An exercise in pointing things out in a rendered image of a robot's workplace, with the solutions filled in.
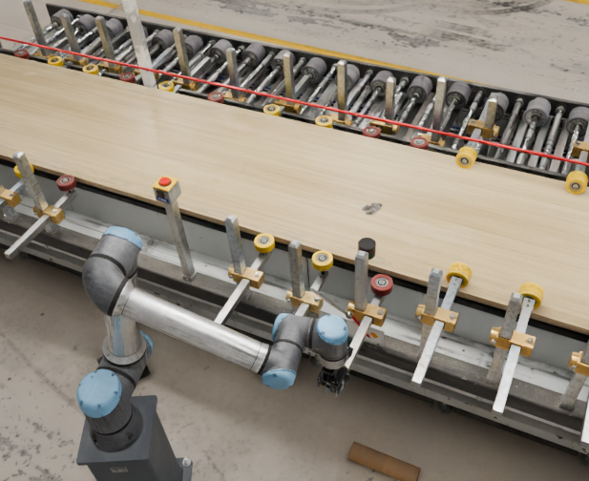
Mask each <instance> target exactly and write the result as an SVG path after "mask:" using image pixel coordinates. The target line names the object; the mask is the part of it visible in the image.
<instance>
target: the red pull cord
mask: <svg viewBox="0 0 589 481"><path fill-rule="evenodd" d="M0 39H5V40H9V41H13V42H17V43H22V44H27V45H31V46H35V47H39V48H44V49H49V50H53V51H58V52H65V53H70V54H74V55H79V56H83V57H88V58H92V59H96V60H101V61H105V62H110V63H115V64H118V65H123V66H127V67H132V68H137V69H141V70H145V71H149V72H154V73H162V74H167V75H171V76H175V77H180V78H184V79H189V80H193V81H198V82H202V83H206V84H211V85H215V86H220V87H224V88H228V89H233V90H237V91H242V92H247V93H251V94H258V95H263V96H268V97H272V98H277V99H281V100H285V101H290V102H294V103H299V104H304V105H307V106H312V107H316V108H321V109H326V110H330V111H334V112H338V113H343V114H348V115H356V116H360V117H364V118H369V119H373V120H378V121H382V122H387V123H391V124H395V125H400V126H404V127H409V128H413V129H417V130H422V131H426V132H431V133H436V134H440V135H444V136H452V137H457V138H461V139H466V140H469V141H474V142H479V143H483V144H488V145H492V146H496V147H501V148H505V149H510V150H514V151H519V152H523V153H527V154H532V155H536V156H541V157H548V158H553V159H557V160H562V161H567V162H571V163H576V164H580V165H584V166H589V163H586V162H582V161H577V160H572V159H569V158H564V157H556V156H551V155H546V154H542V153H538V152H534V151H529V150H524V149H520V148H516V147H511V146H507V145H502V144H497V143H493V142H489V141H484V140H480V139H475V138H471V137H466V136H459V135H454V134H449V133H445V132H440V131H435V130H432V129H427V128H423V127H418V126H413V125H409V124H405V123H400V122H396V121H391V120H386V119H383V118H378V117H374V116H369V115H361V114H356V113H352V112H348V111H343V110H338V109H334V108H329V107H326V106H321V105H316V104H312V103H307V102H303V101H299V100H294V99H289V98H285V97H280V96H276V95H272V94H264V93H259V92H254V91H250V90H246V89H241V88H237V87H232V86H228V85H223V84H219V83H215V82H210V81H205V80H201V79H196V78H192V77H188V76H183V75H178V74H174V73H167V72H162V71H157V70H153V69H148V68H143V67H139V66H135V65H130V64H126V63H121V62H117V61H113V60H108V59H104V58H99V57H94V56H90V55H86V54H81V53H77V52H69V51H64V50H59V49H56V48H51V47H46V46H42V45H37V44H33V43H29V42H24V41H20V40H15V39H10V38H7V37H2V36H0Z"/></svg>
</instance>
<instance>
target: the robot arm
mask: <svg viewBox="0 0 589 481"><path fill-rule="evenodd" d="M142 245H143V244H142V240H141V238H140V237H139V236H138V235H137V234H136V233H135V232H133V231H132V230H130V229H127V228H125V227H121V226H112V227H109V228H108V229H107V230H106V231H105V233H104V234H102V237H101V239H100V240H99V242H98V244H97V245H96V247H95V249H94V251H93V252H92V254H91V255H90V257H89V258H88V259H87V260H86V262H85V264H84V266H83V270H82V281H83V285H84V288H85V291H86V293H87V295H88V297H89V299H90V301H91V302H92V303H93V305H94V306H95V307H96V308H97V309H98V310H99V311H101V312H102V313H104V318H105V325H106V334H107V336H106V338H105V339H104V341H103V344H102V352H103V358H102V360H101V362H100V364H99V366H98V367H97V369H96V371H92V372H90V373H89V374H87V375H86V376H85V377H84V378H83V379H82V380H81V382H80V383H79V386H78V388H77V391H76V398H77V402H78V405H79V407H80V409H81V410H82V412H83V413H84V415H85V417H86V418H87V420H88V422H89V424H90V425H91V426H90V434H91V438H92V440H93V442H94V444H95V445H96V446H97V447H98V448H99V449H100V450H103V451H107V452H118V451H122V450H126V449H128V448H129V447H131V446H132V445H133V444H134V442H135V441H136V440H137V439H138V438H139V436H140V434H141V433H142V430H143V426H144V421H143V417H142V414H141V412H140V410H139V409H138V408H137V407H136V406H135V405H133V404H131V403H130V402H129V401H130V398H131V396H132V394H133V392H134V390H135V388H136V386H137V382H138V380H139V378H140V376H141V374H142V372H143V370H144V368H145V367H146V364H147V362H148V360H149V359H150V357H151V354H152V350H153V343H152V341H151V339H150V338H149V337H148V336H147V335H146V334H145V335H144V334H143V332H142V331H140V330H139V324H144V325H146V326H149V327H151V328H153V329H155V330H157V331H159V332H162V333H164V334H166V335H169V336H171V337H173V338H176V339H178V340H181V341H183V342H185V343H187V344H189V345H193V346H195V347H197V348H200V349H202V350H204V351H207V352H209V353H211V354H214V355H216V356H218V357H221V358H223V359H224V360H227V361H229V362H231V363H234V364H236V365H238V366H242V367H244V368H247V369H249V370H251V371H254V372H255V373H256V374H258V375H261V376H262V381H263V383H264V384H265V385H266V386H268V387H271V388H274V389H287V388H290V387H291V386H292V385H293V383H294V380H295V378H296V376H297V370H298V367H299V363H300V361H301V357H302V354H303V351H304V348H305V347H308V348H313V349H318V351H319V361H320V363H321V364H322V366H323V368H322V370H321V372H320V374H319V376H318V378H317V381H318V387H319V386H320V385H322V386H325V387H326V390H325V394H327V392H328V391H329V390H330V391H331V392H334V393H336V396H335V397H337V396H338V394H339V392H340V391H341V390H342V389H343V388H344V387H345V385H346V384H347V383H348V382H349V380H350V376H349V374H350V373H349V372H348V368H347V367H346V366H345V364H346V363H347V360H348V359H349V358H350V356H351V355H352V352H353V348H352V347H350V346H348V345H347V338H348V330H347V324H346V322H345V321H344V320H343V319H342V318H341V317H339V316H336V315H325V316H323V317H322V318H320V319H316V318H309V317H304V316H298V315H293V314H284V313H282V314H280V315H279V316H278V317H277V318H276V320H275V323H274V326H273V328H272V341H273V342H274V344H273V345H269V344H264V343H262V342H259V341H257V340H255V339H252V338H250V337H248V336H246V335H243V334H241V333H240V332H237V331H235V330H233V329H230V328H228V327H226V326H224V325H221V324H218V323H215V322H213V321H211V320H208V319H206V318H204V317H202V316H200V315H198V314H196V313H193V312H191V311H189V310H187V309H184V308H182V307H180V306H177V305H175V304H173V303H169V302H167V301H165V300H163V299H161V298H159V297H156V296H154V295H152V294H149V293H147V292H145V291H143V290H140V289H138V288H137V256H138V253H139V252H140V251H141V248H142ZM319 380H320V382H319Z"/></svg>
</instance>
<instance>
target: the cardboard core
mask: <svg viewBox="0 0 589 481"><path fill-rule="evenodd" d="M348 460H350V461H353V462H355V463H358V464H360V465H363V466H365V467H367V468H370V469H372V470H375V471H379V472H381V473H383V474H385V475H387V476H390V477H392V478H395V479H397V480H399V481H417V479H418V476H419V473H420V470H421V468H418V467H416V466H414V465H412V464H409V463H407V462H404V461H402V460H399V459H397V458H394V457H392V456H389V455H387V454H384V453H383V452H380V451H378V450H374V449H371V448H369V447H366V446H364V445H361V444H359V443H356V442H353V444H352V446H351V448H350V451H349V454H348Z"/></svg>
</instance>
